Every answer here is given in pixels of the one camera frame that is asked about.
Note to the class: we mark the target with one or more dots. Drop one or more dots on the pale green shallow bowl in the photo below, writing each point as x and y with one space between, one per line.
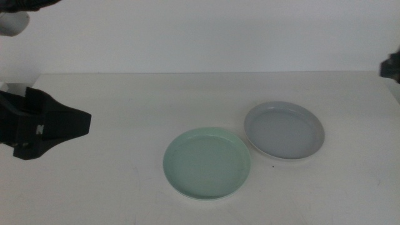
206 164

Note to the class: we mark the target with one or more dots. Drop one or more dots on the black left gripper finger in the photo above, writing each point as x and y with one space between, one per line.
31 151

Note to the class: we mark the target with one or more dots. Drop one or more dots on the grey shallow bowl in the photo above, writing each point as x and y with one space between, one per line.
284 132

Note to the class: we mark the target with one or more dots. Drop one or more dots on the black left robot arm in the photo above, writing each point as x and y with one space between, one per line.
25 3

